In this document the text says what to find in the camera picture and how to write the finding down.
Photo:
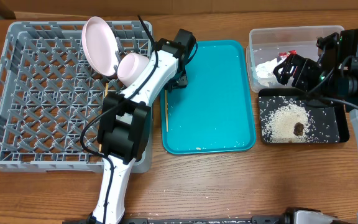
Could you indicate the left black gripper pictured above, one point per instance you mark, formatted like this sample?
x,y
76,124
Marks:
x,y
183,81

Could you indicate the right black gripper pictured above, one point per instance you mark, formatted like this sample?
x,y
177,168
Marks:
x,y
291,69

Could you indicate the red snack wrapper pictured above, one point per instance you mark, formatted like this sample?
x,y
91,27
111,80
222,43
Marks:
x,y
284,55

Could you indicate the white napkin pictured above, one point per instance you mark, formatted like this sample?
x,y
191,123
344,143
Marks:
x,y
264,73

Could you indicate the small white bowl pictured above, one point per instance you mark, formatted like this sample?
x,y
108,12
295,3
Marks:
x,y
130,68

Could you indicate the rice and food scraps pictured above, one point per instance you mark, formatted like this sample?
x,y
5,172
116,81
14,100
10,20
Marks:
x,y
284,119

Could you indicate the large white round plate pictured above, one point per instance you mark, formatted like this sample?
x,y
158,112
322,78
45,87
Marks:
x,y
100,46

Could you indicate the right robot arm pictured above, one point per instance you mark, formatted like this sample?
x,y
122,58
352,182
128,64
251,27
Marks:
x,y
332,79

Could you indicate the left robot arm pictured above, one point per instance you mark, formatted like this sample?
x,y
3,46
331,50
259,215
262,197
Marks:
x,y
125,121

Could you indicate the teal plastic serving tray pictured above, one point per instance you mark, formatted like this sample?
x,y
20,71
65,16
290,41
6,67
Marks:
x,y
214,112

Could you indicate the black plastic tray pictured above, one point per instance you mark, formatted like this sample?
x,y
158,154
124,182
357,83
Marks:
x,y
339,110

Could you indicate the clear plastic bin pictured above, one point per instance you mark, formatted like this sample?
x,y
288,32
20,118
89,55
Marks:
x,y
265,44

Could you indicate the grey plastic dish rack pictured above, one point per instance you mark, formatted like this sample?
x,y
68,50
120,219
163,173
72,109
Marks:
x,y
48,94

